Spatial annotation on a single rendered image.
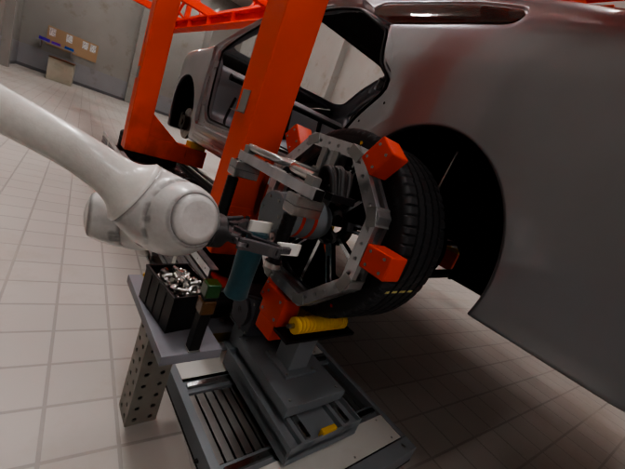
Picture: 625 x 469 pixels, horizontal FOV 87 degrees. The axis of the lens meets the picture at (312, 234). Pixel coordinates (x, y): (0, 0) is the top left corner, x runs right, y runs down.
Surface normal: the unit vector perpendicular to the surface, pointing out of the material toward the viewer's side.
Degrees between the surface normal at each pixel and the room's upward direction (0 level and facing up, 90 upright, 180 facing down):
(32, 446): 0
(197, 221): 71
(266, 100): 90
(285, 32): 90
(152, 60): 90
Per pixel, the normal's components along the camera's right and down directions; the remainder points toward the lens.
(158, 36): 0.59, 0.40
